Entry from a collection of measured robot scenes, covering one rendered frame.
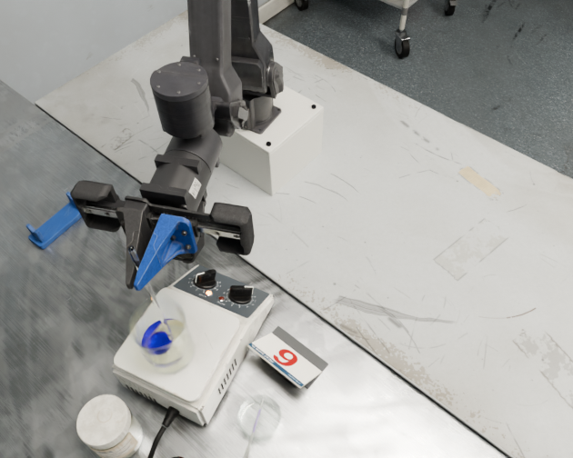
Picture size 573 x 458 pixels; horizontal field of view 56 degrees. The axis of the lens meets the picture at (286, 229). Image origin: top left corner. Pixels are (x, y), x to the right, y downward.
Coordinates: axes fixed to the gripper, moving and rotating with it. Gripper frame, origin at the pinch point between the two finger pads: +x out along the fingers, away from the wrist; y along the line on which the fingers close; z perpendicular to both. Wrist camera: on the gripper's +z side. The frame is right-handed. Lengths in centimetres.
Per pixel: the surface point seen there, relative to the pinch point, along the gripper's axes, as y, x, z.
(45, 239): 28.7, -14.4, 25.2
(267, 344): -10.2, -3.8, 23.9
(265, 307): -8.8, -8.3, 22.2
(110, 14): 87, -141, 71
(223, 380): -6.3, 3.1, 21.4
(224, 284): -2.3, -10.6, 22.0
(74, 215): 26.4, -19.7, 25.1
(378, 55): -12, -197, 115
